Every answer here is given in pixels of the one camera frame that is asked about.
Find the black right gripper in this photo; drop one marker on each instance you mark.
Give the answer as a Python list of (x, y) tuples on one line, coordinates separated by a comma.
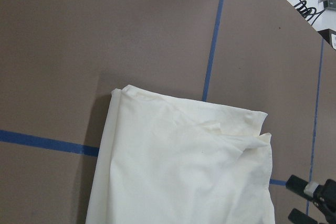
[(323, 197)]

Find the cream long-sleeve cat shirt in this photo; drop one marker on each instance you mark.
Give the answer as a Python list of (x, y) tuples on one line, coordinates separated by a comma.
[(170, 160)]

